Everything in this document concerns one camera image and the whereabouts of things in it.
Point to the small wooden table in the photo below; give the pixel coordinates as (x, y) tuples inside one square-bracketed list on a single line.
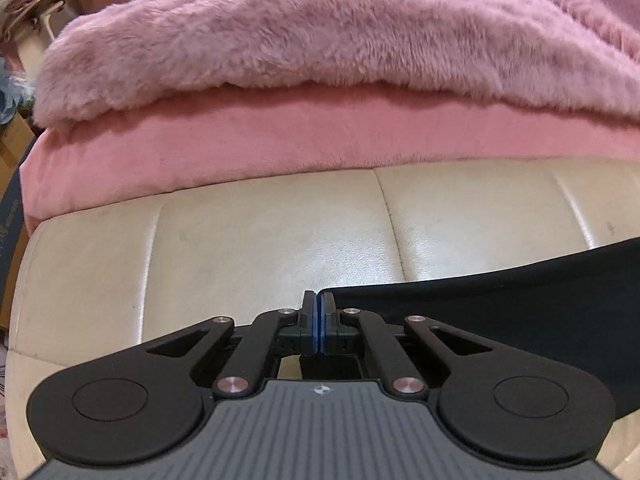
[(35, 7)]

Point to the pink bed sheet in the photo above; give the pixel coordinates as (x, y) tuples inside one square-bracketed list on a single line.
[(250, 135)]

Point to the cardboard box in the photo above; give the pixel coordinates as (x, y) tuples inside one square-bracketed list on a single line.
[(9, 170)]

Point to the pink fluffy blanket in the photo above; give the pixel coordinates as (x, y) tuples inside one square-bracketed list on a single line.
[(320, 35)]

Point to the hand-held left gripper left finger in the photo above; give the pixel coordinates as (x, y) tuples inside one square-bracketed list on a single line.
[(310, 322)]

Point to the cream leather bench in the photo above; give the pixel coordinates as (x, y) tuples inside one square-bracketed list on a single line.
[(225, 240)]

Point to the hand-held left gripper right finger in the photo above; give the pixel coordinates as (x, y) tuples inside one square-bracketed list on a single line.
[(326, 322)]

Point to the blue plastic bag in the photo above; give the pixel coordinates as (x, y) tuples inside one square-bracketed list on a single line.
[(12, 95)]

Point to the black pants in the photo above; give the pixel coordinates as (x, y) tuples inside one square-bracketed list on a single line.
[(510, 310)]

